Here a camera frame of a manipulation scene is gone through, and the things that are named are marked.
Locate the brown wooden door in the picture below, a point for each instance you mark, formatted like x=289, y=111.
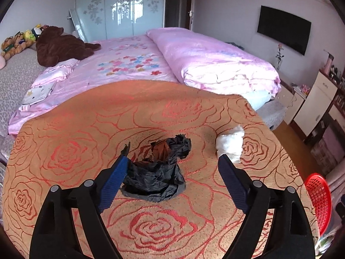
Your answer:
x=190, y=8

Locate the pale blue pillow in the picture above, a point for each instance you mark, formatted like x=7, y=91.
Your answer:
x=258, y=99

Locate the yellow plush toy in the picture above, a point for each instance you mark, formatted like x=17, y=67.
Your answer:
x=29, y=35

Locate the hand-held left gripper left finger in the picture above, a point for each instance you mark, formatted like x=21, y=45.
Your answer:
x=114, y=184

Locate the rose in glass vase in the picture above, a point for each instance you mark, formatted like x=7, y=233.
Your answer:
x=279, y=56

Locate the brown teddy bear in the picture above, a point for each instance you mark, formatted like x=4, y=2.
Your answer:
x=59, y=48

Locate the pink floral bed sheet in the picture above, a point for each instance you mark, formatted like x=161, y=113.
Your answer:
x=121, y=64

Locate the pink bottle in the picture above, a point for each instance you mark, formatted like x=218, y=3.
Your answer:
x=328, y=63

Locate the pink trinkets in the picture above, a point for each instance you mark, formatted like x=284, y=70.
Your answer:
x=305, y=89

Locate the white tissue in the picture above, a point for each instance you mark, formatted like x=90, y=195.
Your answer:
x=229, y=144

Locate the black and white plush toy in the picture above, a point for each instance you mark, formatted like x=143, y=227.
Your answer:
x=37, y=29

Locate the grey upholstered bed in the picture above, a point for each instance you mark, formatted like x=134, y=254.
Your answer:
x=16, y=86

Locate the white star-print cloth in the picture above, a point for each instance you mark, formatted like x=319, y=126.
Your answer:
x=40, y=93

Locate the red plastic mesh basket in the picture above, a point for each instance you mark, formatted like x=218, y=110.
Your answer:
x=320, y=199

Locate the white leaning board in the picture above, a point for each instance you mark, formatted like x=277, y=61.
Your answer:
x=76, y=25

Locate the pink folded cloth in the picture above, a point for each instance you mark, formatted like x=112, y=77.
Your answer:
x=54, y=72

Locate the black wall television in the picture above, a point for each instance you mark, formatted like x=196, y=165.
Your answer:
x=283, y=29

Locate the low cream nightstand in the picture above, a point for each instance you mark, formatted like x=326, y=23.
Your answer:
x=289, y=105

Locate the glass flower-pattern wardrobe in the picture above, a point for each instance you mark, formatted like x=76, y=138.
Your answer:
x=121, y=8

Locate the cream cabinet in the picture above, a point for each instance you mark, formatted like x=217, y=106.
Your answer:
x=318, y=105

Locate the cardboard boxes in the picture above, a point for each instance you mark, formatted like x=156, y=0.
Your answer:
x=328, y=145

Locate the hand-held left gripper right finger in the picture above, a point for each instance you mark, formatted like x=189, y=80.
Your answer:
x=232, y=184

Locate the pink folded quilt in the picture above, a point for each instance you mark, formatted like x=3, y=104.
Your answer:
x=210, y=59

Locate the orange rose-pattern tablecloth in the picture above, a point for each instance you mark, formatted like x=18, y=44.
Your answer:
x=167, y=113

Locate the dark garment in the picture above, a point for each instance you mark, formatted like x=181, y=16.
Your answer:
x=153, y=179

